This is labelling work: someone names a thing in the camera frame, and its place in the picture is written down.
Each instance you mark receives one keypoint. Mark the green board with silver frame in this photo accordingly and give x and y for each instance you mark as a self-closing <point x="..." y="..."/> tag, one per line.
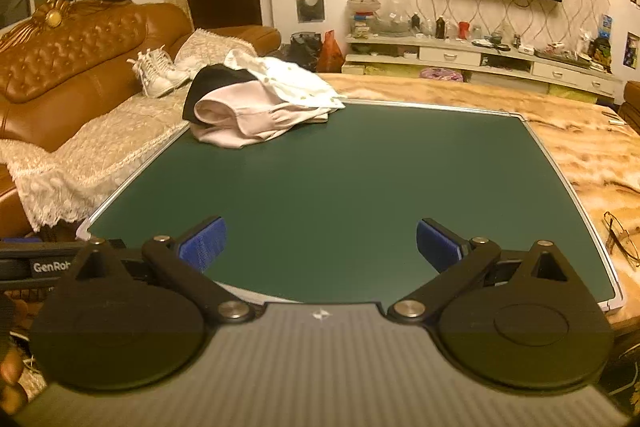
<point x="350" y="187"/>

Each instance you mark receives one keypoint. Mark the orange plastic bag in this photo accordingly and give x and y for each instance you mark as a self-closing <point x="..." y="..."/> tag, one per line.
<point x="331" y="54"/>

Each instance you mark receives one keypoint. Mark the black bag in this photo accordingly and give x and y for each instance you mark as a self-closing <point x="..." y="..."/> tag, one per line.
<point x="302" y="52"/>

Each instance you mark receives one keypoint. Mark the purple plastic stool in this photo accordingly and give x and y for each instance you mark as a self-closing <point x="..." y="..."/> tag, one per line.
<point x="440" y="74"/>

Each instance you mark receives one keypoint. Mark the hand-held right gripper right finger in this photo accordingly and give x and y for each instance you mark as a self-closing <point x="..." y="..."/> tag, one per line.
<point x="437" y="244"/>

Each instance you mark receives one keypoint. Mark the cream lace sofa cover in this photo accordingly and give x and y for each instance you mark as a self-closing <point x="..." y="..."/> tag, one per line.
<point x="100" y="142"/>

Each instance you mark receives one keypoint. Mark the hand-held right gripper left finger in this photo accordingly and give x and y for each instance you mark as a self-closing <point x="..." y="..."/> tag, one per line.
<point x="202" y="241"/>

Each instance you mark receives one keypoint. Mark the eyeglasses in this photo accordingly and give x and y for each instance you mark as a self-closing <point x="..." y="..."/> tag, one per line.
<point x="620" y="237"/>

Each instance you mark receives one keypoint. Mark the dark bottle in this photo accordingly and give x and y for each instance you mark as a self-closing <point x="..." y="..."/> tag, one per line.
<point x="440" y="28"/>

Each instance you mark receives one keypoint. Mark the white polka dot garment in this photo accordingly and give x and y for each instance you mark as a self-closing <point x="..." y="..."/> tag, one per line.
<point x="290" y="84"/>

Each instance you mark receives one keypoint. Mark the white sneaker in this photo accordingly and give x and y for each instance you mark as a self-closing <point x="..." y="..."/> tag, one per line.
<point x="152" y="79"/>
<point x="172" y="67"/>

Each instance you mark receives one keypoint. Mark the white television cabinet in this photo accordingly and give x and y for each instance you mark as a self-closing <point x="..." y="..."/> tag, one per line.
<point x="450" y="54"/>

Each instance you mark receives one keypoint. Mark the blue box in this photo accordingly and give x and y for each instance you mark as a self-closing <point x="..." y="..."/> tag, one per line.
<point x="606" y="27"/>

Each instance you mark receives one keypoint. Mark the person's left hand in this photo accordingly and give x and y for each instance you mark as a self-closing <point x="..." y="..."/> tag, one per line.
<point x="10" y="372"/>

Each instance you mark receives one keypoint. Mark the brown leather armchair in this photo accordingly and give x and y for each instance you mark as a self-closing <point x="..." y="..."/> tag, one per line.
<point x="631" y="107"/>

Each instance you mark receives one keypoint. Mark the red cup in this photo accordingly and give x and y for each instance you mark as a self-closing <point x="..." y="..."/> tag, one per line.
<point x="464" y="31"/>

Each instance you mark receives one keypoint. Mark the black garment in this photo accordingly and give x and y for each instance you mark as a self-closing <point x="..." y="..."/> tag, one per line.
<point x="210" y="82"/>

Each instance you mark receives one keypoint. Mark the large clear storage jar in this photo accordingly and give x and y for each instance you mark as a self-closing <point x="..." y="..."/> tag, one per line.
<point x="363" y="17"/>

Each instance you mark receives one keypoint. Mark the pink garment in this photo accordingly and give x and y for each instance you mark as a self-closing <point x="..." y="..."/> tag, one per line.
<point x="235" y="119"/>

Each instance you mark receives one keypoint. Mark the brown leather sofa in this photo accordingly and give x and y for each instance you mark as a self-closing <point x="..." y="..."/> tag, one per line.
<point x="75" y="52"/>

